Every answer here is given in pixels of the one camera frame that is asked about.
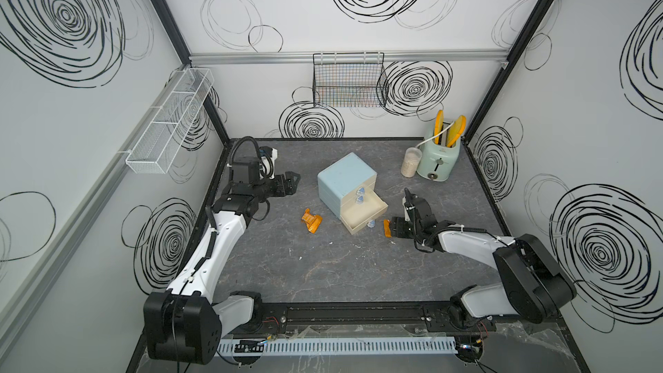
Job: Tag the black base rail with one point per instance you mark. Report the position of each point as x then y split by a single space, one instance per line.
362 313

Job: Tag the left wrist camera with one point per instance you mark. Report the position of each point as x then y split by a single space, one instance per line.
268 157

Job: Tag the white slotted cable duct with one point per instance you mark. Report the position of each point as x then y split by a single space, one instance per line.
338 346

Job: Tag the black wire wall basket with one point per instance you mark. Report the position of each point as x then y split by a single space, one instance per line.
348 80

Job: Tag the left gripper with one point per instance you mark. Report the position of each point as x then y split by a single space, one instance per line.
289 186

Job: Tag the orange cookie packet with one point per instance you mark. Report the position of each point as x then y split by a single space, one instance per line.
311 220
387 228

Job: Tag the white mesh wall shelf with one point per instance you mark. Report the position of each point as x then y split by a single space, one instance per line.
158 146

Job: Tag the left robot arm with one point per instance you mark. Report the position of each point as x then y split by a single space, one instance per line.
228 219

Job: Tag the light blue drawer box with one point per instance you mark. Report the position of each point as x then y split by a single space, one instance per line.
347 188

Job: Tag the mint green toaster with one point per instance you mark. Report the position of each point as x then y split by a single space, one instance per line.
438 161

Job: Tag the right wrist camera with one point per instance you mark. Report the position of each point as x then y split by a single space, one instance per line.
408 205

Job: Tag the clear jar with oats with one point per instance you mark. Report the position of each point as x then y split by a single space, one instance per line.
411 162

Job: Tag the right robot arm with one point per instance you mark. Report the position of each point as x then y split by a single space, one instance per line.
532 285

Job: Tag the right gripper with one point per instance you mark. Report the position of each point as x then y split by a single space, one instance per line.
397 223

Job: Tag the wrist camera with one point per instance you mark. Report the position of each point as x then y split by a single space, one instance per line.
268 157
408 205

